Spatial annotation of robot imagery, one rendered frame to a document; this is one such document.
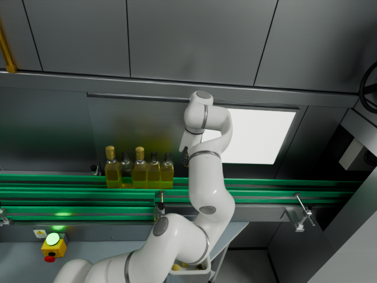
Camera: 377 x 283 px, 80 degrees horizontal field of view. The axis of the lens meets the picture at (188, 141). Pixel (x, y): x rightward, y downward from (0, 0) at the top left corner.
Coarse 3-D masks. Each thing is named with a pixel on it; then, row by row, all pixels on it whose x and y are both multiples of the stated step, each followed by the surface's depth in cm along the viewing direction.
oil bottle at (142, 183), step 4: (136, 160) 96; (144, 160) 96; (136, 164) 94; (140, 164) 94; (144, 164) 94; (136, 168) 93; (140, 168) 94; (144, 168) 94; (136, 172) 95; (140, 172) 95; (144, 172) 95; (136, 176) 96; (140, 176) 96; (144, 176) 96; (136, 180) 97; (140, 180) 98; (144, 180) 98; (136, 184) 99; (140, 184) 99; (144, 184) 99; (136, 188) 100; (140, 188) 101; (144, 188) 101
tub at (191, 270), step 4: (208, 256) 91; (176, 260) 96; (204, 260) 94; (208, 260) 90; (180, 264) 94; (204, 264) 93; (208, 264) 89; (180, 268) 93; (184, 268) 93; (188, 268) 93; (192, 268) 94; (208, 268) 87; (172, 272) 85; (176, 272) 85; (180, 272) 85; (184, 272) 85; (188, 272) 85; (192, 272) 86; (196, 272) 86; (200, 272) 86; (204, 272) 86
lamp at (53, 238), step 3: (51, 234) 91; (54, 234) 91; (57, 234) 92; (48, 237) 90; (51, 237) 90; (54, 237) 90; (57, 237) 91; (48, 240) 89; (51, 240) 89; (54, 240) 89; (57, 240) 90; (48, 243) 89; (51, 243) 89; (54, 243) 90
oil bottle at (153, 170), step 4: (148, 164) 95; (156, 164) 95; (148, 168) 94; (152, 168) 94; (156, 168) 94; (148, 172) 95; (152, 172) 95; (156, 172) 95; (148, 176) 96; (152, 176) 97; (156, 176) 97; (148, 180) 98; (152, 180) 98; (156, 180) 98; (148, 184) 99; (152, 184) 99; (156, 184) 100; (148, 188) 101; (152, 188) 101; (156, 188) 101
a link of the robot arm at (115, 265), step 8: (112, 256) 53; (120, 256) 50; (96, 264) 51; (104, 264) 50; (112, 264) 49; (120, 264) 48; (96, 272) 49; (104, 272) 48; (112, 272) 47; (120, 272) 46; (88, 280) 48; (96, 280) 47; (104, 280) 47; (112, 280) 47; (120, 280) 46
